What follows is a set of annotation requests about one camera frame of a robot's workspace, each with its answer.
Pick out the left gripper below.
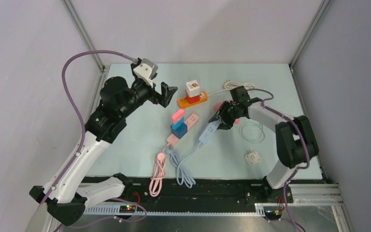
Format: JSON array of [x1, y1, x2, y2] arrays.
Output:
[[119, 72, 177, 118]]

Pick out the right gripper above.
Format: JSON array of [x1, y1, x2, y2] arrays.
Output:
[[209, 101, 242, 130]]

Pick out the pink triangular power strip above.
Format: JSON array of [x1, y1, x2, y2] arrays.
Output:
[[214, 102, 240, 125]]

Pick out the orange power strip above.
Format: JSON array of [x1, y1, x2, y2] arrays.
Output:
[[177, 91, 208, 109]]

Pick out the pink adapter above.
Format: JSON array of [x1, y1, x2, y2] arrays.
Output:
[[171, 109, 185, 124]]

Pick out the white cube socket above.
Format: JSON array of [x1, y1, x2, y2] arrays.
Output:
[[186, 80, 200, 98]]

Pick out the dark blue cube socket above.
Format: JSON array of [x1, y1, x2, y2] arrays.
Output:
[[170, 123, 188, 139]]

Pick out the white adapter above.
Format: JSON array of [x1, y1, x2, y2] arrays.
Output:
[[244, 150, 261, 166]]

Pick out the red cube socket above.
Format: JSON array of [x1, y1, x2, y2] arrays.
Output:
[[186, 91, 200, 104]]

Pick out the light blue adapter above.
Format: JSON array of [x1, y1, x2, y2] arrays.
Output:
[[171, 117, 185, 130]]

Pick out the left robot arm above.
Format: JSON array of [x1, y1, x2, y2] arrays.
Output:
[[29, 58, 177, 226]]

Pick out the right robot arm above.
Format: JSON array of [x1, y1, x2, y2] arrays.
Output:
[[209, 86, 319, 202]]

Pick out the white power strip cable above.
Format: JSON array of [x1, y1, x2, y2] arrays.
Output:
[[207, 80, 257, 97]]

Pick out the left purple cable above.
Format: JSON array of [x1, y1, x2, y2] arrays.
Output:
[[38, 50, 148, 232]]

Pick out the pink coiled cable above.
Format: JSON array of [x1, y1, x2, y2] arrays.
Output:
[[148, 142, 171, 197]]

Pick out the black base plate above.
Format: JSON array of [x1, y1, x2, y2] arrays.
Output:
[[83, 174, 294, 213]]

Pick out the aluminium frame rail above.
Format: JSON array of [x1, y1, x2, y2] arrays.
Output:
[[53, 182, 344, 217]]

